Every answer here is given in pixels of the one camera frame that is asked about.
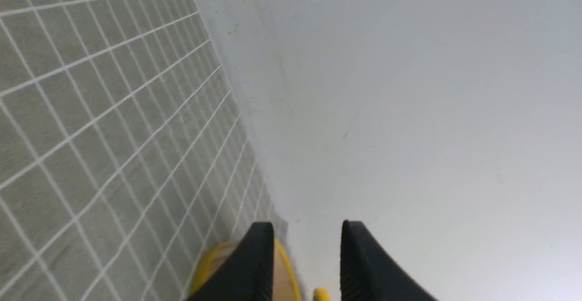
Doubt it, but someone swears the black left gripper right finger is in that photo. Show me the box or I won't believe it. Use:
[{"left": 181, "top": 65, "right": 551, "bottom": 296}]
[{"left": 340, "top": 220, "right": 435, "bottom": 301}]

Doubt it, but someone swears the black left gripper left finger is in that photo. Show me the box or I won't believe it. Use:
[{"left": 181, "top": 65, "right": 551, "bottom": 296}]
[{"left": 187, "top": 222, "right": 275, "bottom": 301}]

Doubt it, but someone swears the bamboo steamer basket yellow rim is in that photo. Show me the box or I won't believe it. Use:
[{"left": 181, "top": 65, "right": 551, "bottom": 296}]
[{"left": 189, "top": 239, "right": 330, "bottom": 301}]

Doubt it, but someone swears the grey checked tablecloth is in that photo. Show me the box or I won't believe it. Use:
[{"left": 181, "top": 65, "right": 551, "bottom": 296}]
[{"left": 0, "top": 0, "right": 287, "bottom": 301}]

